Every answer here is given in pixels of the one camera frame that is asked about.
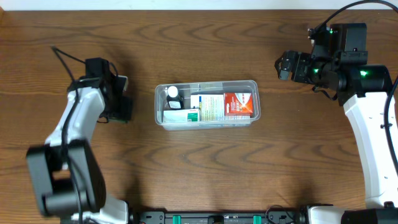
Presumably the dark bottle white cap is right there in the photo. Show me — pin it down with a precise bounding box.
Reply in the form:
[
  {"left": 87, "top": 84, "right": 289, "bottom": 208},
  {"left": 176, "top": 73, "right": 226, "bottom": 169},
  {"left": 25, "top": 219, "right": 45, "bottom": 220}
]
[{"left": 167, "top": 86, "right": 183, "bottom": 110}]

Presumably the red orange medicine box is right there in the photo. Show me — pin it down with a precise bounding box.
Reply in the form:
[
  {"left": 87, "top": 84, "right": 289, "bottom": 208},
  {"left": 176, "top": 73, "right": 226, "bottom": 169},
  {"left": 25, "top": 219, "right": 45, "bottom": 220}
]
[{"left": 224, "top": 92, "right": 254, "bottom": 116}]

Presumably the white Panadol box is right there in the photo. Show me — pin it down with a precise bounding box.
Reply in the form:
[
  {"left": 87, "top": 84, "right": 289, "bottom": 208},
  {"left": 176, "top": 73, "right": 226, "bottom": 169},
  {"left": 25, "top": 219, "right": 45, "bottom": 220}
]
[{"left": 163, "top": 109, "right": 201, "bottom": 123}]

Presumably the clear plastic container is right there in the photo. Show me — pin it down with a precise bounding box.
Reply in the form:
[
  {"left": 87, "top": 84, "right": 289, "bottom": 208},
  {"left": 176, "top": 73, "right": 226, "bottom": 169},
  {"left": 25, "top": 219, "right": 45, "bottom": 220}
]
[{"left": 155, "top": 80, "right": 261, "bottom": 131}]

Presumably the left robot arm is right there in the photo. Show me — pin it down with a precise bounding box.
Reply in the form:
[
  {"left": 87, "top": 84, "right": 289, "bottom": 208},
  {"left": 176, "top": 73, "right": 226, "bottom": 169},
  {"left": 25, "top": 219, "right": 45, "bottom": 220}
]
[{"left": 26, "top": 58, "right": 132, "bottom": 223}]

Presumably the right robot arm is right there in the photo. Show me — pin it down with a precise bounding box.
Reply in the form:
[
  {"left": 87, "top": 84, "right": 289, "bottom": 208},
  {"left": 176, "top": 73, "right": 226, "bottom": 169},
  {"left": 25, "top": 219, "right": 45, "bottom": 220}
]
[{"left": 275, "top": 23, "right": 397, "bottom": 223}]

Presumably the left black cable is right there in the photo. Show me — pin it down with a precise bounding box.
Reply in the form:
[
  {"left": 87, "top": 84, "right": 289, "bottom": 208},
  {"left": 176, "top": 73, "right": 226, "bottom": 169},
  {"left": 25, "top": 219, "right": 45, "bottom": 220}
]
[{"left": 50, "top": 45, "right": 121, "bottom": 224}]

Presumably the black mounting rail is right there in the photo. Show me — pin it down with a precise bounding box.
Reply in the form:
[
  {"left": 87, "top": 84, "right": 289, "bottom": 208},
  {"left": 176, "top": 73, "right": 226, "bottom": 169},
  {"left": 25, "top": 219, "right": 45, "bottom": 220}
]
[{"left": 129, "top": 207, "right": 308, "bottom": 224}]

